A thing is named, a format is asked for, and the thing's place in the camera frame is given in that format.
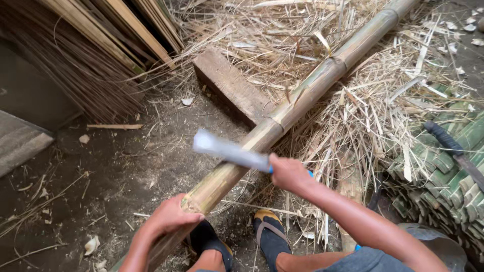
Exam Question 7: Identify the person's right hand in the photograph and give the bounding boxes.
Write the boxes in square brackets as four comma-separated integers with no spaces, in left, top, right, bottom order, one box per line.
[268,153,315,194]

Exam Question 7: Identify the person's left hand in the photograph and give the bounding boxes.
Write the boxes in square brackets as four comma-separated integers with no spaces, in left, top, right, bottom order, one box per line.
[147,193,205,239]

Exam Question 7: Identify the blue-handled machete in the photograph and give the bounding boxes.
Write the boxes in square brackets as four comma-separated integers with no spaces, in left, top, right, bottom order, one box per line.
[192,129,314,179]

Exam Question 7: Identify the long bamboo pole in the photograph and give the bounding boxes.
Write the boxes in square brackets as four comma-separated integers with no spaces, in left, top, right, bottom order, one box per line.
[145,0,420,272]

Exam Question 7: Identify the person's right foot in sandal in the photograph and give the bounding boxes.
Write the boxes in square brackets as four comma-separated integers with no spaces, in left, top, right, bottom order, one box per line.
[253,210,292,272]

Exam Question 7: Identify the person's foot in sandal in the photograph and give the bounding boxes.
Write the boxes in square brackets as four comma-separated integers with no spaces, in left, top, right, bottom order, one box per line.
[253,210,292,272]
[188,220,234,272]

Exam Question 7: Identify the wooden chopping block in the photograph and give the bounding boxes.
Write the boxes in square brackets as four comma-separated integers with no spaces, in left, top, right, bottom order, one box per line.
[193,48,276,129]

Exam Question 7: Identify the person's left foot in sandal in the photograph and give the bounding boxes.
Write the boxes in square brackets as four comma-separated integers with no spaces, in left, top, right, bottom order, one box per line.
[188,220,234,272]

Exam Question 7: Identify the heap of bamboo shavings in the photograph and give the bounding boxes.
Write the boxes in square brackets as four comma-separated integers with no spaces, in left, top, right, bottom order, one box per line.
[166,0,484,250]

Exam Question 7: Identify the person's grey shorts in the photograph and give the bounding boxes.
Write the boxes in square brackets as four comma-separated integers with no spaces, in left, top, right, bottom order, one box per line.
[316,246,416,272]

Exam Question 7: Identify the thin wooden strip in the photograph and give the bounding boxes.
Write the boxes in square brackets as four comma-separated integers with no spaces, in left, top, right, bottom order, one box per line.
[87,124,144,130]

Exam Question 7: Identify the pile of green bamboo pieces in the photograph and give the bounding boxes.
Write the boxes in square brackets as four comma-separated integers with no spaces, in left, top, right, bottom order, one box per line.
[382,83,484,265]

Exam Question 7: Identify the grey metal bowl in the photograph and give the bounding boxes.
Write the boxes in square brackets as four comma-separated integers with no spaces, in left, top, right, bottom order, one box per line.
[397,223,468,272]

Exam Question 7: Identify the stack of flat bamboo slats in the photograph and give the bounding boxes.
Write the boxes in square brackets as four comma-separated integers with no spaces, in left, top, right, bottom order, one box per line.
[40,0,186,76]

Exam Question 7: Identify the bundle of thin bamboo sticks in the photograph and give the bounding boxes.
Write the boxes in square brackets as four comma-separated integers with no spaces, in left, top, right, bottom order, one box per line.
[0,0,150,123]

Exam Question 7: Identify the grey concrete slab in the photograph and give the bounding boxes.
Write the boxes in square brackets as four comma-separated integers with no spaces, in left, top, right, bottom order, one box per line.
[0,110,54,178]

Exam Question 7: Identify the black-handled knife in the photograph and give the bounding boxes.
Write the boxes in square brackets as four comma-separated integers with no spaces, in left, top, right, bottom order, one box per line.
[423,120,484,191]

